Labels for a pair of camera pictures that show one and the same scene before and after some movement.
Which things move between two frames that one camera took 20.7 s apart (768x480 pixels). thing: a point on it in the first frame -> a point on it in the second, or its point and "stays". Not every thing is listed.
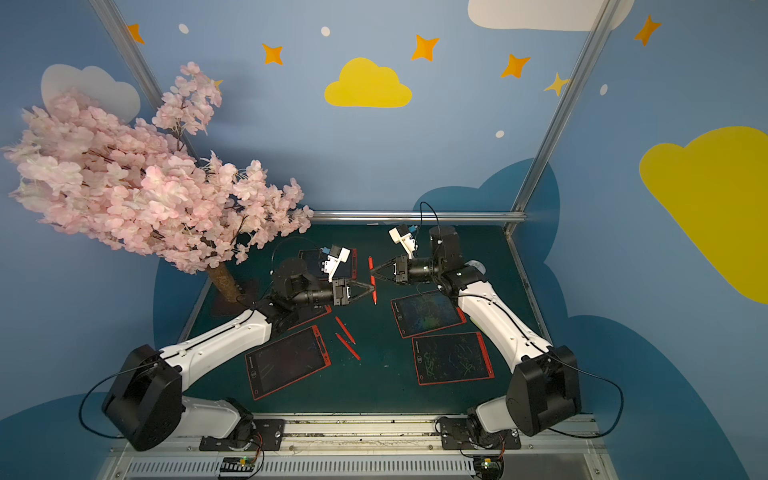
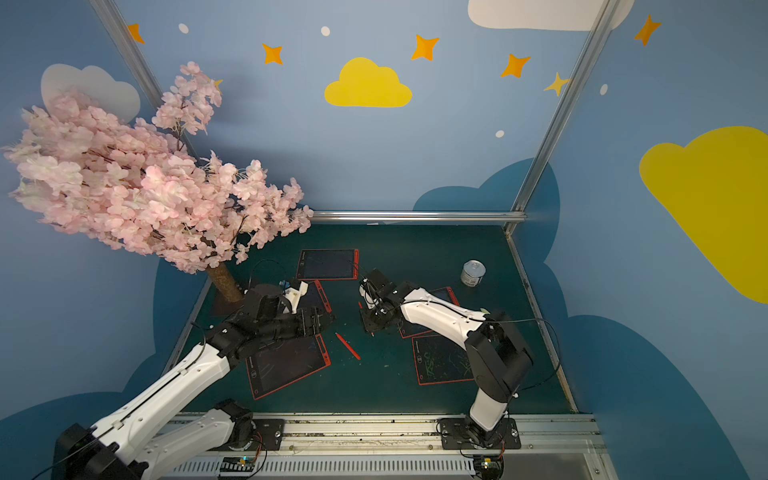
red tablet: x=451 y=358 stays
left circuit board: x=237 y=464 stays
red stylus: x=349 y=346 stays
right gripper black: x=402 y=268 -> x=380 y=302
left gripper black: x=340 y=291 -> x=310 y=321
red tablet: x=285 y=361 stays
